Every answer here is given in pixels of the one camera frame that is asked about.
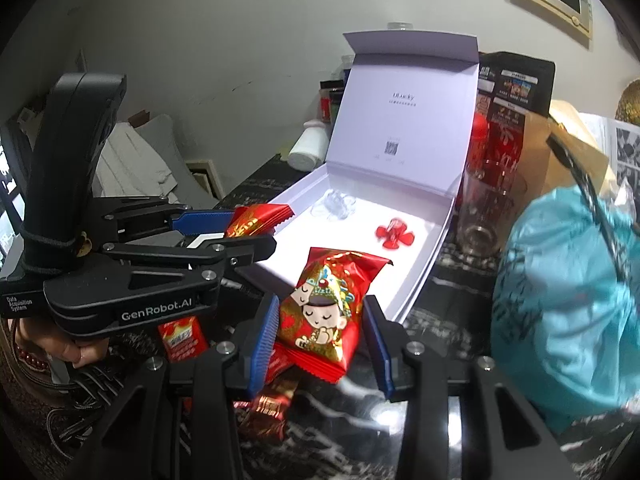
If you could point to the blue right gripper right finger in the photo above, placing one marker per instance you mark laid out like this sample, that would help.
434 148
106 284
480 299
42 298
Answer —
374 324

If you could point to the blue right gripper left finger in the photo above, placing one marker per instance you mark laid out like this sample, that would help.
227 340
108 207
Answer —
266 325

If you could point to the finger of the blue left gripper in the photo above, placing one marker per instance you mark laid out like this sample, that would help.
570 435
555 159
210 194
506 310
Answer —
196 222

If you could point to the red cartoon snack pack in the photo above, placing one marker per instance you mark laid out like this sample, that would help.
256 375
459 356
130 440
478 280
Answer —
319 321

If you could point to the brown chocolate packet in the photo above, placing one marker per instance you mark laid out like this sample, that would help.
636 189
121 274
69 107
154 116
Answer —
264 418

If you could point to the red gold snack pack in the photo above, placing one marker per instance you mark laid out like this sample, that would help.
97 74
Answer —
257 219

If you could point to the long red seasoning packet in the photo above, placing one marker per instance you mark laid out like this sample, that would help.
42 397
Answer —
183 339

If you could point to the red keychain ornament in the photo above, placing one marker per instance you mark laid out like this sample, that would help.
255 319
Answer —
395 234

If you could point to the clear plastic keychain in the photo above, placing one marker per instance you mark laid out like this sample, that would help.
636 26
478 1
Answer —
339 204

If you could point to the person's left hand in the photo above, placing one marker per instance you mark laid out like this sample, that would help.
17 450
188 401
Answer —
41 339

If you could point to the grey chair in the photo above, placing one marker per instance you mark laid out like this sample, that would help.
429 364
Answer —
159 133

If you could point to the white cloth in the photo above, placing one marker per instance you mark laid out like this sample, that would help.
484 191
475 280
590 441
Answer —
129 166

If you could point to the white plastic bottle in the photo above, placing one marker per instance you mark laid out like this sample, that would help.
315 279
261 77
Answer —
309 151

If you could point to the clear drinking glass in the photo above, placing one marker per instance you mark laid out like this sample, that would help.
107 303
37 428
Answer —
492 198

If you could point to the blue plastic bag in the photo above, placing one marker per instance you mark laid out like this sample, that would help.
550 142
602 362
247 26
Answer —
563 327

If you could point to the red label jar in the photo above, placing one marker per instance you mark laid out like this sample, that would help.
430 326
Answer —
326 89

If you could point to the white open gift box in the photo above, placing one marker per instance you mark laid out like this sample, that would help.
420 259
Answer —
398 146

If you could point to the brown paper bag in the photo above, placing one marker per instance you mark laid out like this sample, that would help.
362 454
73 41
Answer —
539 167

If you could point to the black red tea pouch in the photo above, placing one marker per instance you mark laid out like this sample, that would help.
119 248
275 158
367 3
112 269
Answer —
510 86

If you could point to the woven straw hat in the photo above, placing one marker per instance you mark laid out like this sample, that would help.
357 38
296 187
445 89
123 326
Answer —
628 107

